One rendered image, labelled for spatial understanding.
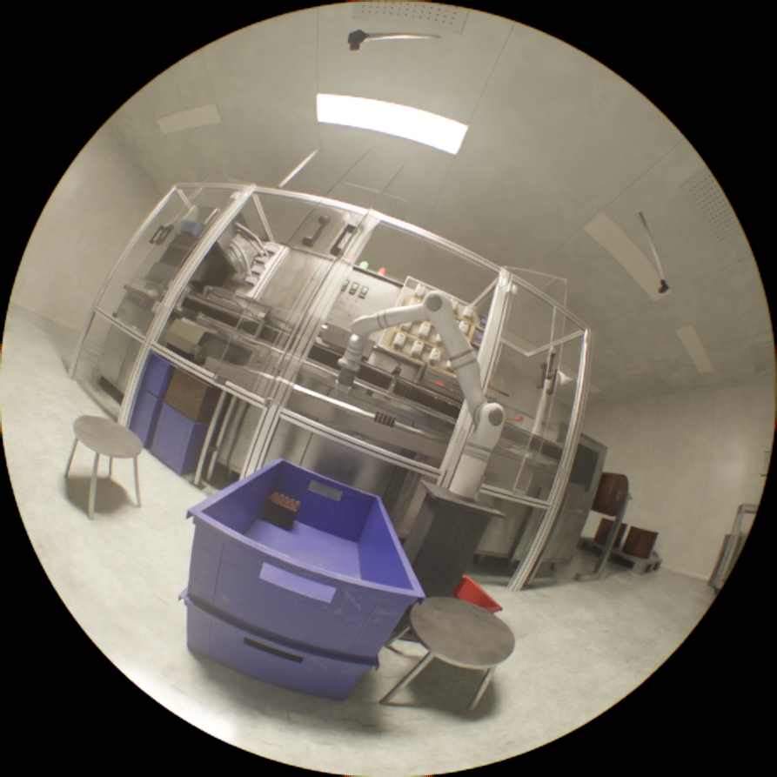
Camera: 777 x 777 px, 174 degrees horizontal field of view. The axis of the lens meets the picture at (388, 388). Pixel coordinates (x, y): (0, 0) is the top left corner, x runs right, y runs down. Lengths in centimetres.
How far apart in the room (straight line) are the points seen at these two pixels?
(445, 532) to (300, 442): 96
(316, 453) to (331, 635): 110
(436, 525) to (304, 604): 47
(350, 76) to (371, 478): 275
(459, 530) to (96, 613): 102
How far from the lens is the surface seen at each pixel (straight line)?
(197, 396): 144
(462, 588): 142
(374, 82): 227
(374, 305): 186
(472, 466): 83
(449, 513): 79
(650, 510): 496
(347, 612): 48
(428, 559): 84
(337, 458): 145
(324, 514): 100
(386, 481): 148
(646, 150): 225
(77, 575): 89
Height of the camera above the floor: 66
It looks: 10 degrees up
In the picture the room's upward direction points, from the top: 22 degrees clockwise
